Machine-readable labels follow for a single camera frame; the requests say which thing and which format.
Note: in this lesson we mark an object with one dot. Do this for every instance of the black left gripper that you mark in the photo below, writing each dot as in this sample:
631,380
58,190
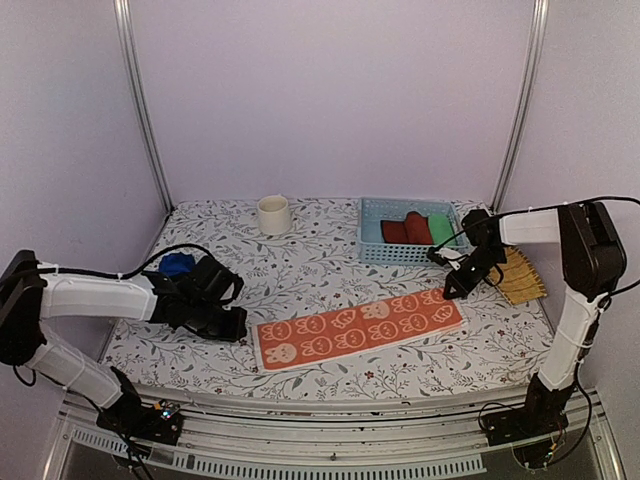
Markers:
237,329

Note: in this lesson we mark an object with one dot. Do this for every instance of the yellow bamboo tray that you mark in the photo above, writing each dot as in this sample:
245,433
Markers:
517,279

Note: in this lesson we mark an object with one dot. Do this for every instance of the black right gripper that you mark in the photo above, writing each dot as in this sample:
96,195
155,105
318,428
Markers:
463,285

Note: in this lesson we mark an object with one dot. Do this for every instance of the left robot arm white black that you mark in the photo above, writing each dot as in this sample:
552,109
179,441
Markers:
32,292

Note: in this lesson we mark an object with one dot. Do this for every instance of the right aluminium frame post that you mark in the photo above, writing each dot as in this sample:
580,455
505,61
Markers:
533,56

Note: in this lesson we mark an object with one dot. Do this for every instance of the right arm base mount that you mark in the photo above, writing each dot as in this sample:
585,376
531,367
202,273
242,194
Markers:
537,417

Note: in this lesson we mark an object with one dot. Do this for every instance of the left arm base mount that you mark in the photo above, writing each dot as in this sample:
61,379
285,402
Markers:
160,423

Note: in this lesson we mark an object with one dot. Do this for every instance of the green rolled towel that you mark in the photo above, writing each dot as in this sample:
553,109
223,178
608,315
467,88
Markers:
441,230

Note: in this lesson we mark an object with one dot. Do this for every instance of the blue towel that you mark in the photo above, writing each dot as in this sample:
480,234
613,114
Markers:
175,264

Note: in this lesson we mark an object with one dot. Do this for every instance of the left aluminium frame post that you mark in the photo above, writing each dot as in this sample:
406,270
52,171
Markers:
125,30

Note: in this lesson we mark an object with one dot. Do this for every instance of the light blue plastic basket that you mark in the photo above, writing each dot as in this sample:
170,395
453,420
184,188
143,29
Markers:
372,249

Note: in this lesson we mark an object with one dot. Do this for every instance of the aluminium frame post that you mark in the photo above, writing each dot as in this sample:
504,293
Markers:
533,56
125,30

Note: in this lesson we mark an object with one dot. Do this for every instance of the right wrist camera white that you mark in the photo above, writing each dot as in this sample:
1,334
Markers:
444,256

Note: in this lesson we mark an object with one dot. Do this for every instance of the front aluminium rail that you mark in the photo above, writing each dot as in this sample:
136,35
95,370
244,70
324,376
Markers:
226,437

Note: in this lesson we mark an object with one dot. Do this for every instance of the dark red rolled towel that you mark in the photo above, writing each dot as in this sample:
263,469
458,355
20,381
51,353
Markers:
394,232

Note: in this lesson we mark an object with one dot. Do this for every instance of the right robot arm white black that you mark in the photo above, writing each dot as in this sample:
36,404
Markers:
593,261

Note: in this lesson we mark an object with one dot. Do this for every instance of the cream ceramic cup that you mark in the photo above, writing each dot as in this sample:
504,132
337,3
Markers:
274,215

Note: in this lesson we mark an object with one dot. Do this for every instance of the orange bunny pattern towel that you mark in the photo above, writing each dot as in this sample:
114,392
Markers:
317,338

